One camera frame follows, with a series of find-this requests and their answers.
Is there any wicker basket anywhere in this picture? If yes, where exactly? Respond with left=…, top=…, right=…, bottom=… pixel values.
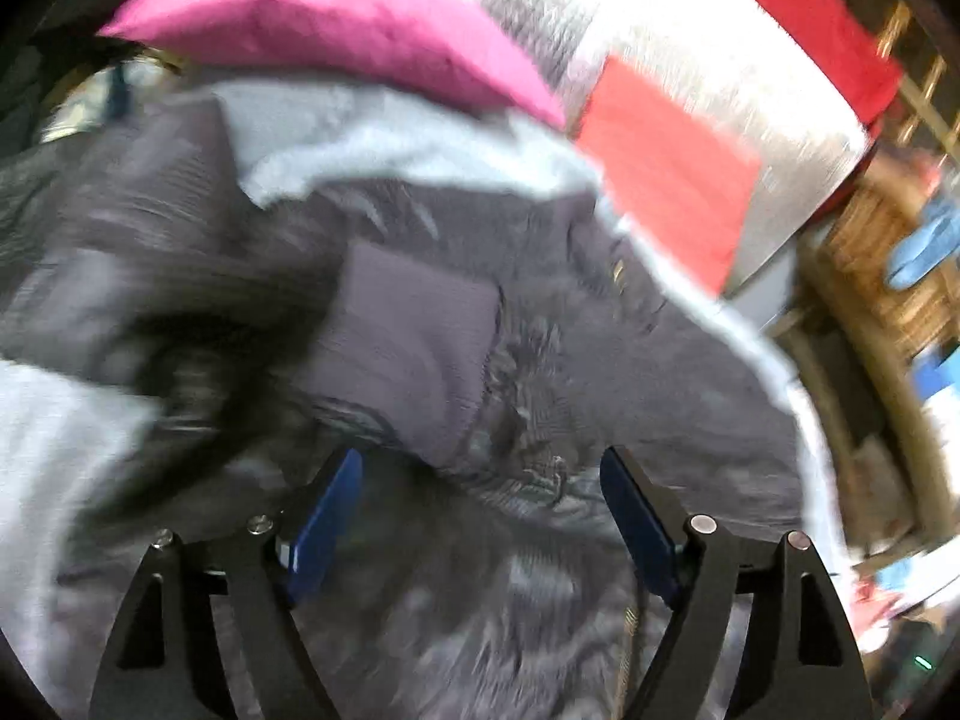
left=823, top=151, right=958, bottom=356

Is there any blue cloth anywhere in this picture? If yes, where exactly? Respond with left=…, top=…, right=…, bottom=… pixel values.
left=885, top=193, right=960, bottom=291

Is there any red blanket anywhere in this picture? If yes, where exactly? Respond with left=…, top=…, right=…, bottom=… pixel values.
left=755, top=0, right=903, bottom=135

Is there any grey bed sheet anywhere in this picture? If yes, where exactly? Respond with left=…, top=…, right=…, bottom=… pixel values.
left=2, top=75, right=850, bottom=718

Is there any clear plastic bag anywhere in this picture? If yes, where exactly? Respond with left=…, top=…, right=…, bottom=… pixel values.
left=36, top=55, right=182, bottom=143

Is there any magenta pillow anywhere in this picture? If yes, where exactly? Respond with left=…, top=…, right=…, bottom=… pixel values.
left=99, top=0, right=565, bottom=127

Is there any red cushion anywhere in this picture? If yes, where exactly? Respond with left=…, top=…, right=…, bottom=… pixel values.
left=576, top=59, right=761, bottom=296

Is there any silver foil insulation mat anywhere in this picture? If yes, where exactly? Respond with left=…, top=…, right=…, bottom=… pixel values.
left=473, top=0, right=867, bottom=289

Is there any black puffer jacket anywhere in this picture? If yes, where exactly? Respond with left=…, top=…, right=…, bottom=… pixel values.
left=2, top=99, right=802, bottom=718

